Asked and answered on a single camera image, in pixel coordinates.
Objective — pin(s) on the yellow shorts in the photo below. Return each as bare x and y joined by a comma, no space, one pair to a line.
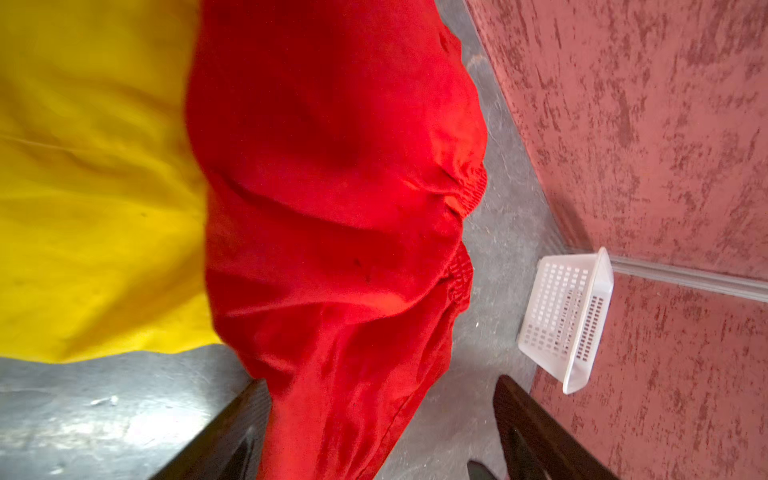
103,207

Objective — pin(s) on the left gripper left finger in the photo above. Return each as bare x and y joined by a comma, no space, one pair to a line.
230,446

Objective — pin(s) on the right aluminium corner post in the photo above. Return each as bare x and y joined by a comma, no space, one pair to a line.
750,289

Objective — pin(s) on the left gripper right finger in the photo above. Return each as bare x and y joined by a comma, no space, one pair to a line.
536,446

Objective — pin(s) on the white plastic basket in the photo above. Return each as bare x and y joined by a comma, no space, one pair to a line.
566,315

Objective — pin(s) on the red shorts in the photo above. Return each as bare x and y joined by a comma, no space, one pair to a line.
343,145

